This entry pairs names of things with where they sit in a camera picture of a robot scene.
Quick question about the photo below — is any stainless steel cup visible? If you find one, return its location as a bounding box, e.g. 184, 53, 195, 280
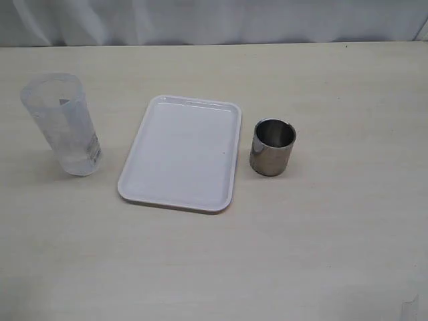
249, 118, 297, 177

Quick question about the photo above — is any clear plastic measuring container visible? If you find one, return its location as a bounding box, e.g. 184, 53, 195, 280
20, 73, 102, 177

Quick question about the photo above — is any white rectangular plastic tray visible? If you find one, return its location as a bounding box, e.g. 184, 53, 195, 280
117, 95, 241, 213

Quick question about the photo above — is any white backdrop curtain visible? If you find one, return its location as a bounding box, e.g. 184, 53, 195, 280
1, 1, 427, 47

